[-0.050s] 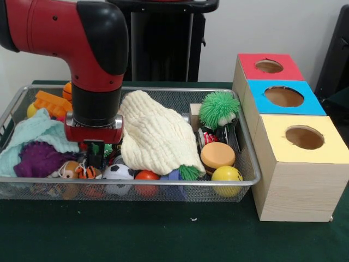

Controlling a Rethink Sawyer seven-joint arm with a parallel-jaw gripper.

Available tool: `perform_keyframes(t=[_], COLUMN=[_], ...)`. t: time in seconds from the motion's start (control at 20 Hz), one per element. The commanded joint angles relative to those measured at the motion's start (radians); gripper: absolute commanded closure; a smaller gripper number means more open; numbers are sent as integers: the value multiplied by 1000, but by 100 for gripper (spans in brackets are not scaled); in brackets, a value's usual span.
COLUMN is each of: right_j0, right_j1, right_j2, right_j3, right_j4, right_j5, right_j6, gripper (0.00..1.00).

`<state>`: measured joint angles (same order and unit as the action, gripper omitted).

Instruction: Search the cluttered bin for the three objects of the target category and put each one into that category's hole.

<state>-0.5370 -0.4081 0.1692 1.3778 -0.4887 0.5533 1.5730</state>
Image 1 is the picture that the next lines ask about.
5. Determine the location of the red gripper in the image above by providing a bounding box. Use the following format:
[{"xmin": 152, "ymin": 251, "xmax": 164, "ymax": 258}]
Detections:
[{"xmin": 64, "ymin": 124, "xmax": 124, "ymax": 168}]

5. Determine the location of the small green spiky ball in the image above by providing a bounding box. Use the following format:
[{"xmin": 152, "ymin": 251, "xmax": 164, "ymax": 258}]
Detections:
[{"xmin": 91, "ymin": 142, "xmax": 113, "ymax": 158}]

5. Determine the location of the silver mesh bin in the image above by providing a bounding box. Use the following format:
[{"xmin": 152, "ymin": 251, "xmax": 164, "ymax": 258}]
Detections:
[{"xmin": 0, "ymin": 84, "xmax": 262, "ymax": 203}]

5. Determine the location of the wooden box with three holes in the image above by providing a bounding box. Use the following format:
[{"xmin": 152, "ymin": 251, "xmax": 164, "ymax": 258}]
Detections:
[{"xmin": 232, "ymin": 53, "xmax": 349, "ymax": 222}]

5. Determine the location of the toy soccer ball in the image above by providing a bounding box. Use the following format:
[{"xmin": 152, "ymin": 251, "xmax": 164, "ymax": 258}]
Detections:
[{"xmin": 102, "ymin": 163, "xmax": 135, "ymax": 196}]

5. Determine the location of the purple bumpy soft toy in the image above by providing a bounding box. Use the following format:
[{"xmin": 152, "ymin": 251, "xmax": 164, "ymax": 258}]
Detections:
[{"xmin": 14, "ymin": 141, "xmax": 79, "ymax": 178}]

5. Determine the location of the plain orange ball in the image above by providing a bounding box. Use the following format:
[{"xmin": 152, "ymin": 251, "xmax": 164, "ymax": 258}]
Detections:
[{"xmin": 134, "ymin": 170, "xmax": 161, "ymax": 198}]

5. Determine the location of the cream knitted cloth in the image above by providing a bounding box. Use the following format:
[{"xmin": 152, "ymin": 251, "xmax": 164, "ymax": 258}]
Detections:
[{"xmin": 119, "ymin": 90, "xmax": 207, "ymax": 177}]

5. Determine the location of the mint knitted cloth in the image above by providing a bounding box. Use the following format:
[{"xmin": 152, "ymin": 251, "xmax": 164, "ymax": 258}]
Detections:
[{"xmin": 0, "ymin": 108, "xmax": 80, "ymax": 177}]

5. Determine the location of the orange toy basketball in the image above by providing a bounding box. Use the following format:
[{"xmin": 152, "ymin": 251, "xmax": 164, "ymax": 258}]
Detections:
[{"xmin": 62, "ymin": 81, "xmax": 74, "ymax": 103}]

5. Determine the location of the large orange toy brick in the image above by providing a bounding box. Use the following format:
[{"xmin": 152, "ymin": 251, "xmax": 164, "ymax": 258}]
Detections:
[{"xmin": 34, "ymin": 90, "xmax": 74, "ymax": 118}]

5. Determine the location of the dark green table cloth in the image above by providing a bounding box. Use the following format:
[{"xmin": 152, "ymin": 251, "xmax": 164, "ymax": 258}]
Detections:
[
  {"xmin": 321, "ymin": 86, "xmax": 349, "ymax": 132},
  {"xmin": 0, "ymin": 80, "xmax": 349, "ymax": 262}
]

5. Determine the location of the toy burger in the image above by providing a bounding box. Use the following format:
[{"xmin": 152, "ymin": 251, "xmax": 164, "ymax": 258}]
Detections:
[{"xmin": 200, "ymin": 141, "xmax": 236, "ymax": 176}]

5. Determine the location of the large green spiky ball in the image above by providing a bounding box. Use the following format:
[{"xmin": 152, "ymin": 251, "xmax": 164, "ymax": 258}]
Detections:
[{"xmin": 198, "ymin": 91, "xmax": 241, "ymax": 129}]

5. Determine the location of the yellow smiley ball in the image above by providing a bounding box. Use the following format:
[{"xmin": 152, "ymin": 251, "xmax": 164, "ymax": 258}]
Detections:
[{"xmin": 211, "ymin": 165, "xmax": 244, "ymax": 198}]

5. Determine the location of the black stand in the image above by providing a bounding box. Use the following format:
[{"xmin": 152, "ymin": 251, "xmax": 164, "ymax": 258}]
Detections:
[{"xmin": 315, "ymin": 4, "xmax": 349, "ymax": 95}]

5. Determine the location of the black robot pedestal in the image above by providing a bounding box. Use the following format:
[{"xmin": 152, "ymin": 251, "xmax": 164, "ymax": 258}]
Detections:
[{"xmin": 105, "ymin": 0, "xmax": 220, "ymax": 82}]

